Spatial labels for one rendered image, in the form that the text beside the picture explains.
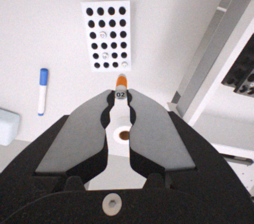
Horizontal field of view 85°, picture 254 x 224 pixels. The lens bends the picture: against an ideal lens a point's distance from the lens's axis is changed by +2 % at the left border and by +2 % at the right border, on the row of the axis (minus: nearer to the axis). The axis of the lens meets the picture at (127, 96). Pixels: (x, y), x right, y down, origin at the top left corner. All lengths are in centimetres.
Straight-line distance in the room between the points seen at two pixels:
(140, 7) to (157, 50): 9
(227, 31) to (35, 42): 36
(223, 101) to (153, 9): 24
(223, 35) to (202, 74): 6
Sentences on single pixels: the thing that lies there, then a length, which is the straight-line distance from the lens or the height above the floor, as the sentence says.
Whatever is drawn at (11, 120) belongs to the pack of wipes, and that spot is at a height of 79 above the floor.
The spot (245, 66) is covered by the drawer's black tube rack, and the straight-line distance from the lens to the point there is 29.
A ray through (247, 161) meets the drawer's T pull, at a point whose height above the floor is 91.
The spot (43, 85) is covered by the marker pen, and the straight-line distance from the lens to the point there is 39.
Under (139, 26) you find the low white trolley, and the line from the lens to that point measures 32.
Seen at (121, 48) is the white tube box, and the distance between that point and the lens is 29.
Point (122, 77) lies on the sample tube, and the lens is 16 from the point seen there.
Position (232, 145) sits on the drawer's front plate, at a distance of 30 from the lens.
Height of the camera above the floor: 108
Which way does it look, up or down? 60 degrees down
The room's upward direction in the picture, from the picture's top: 178 degrees clockwise
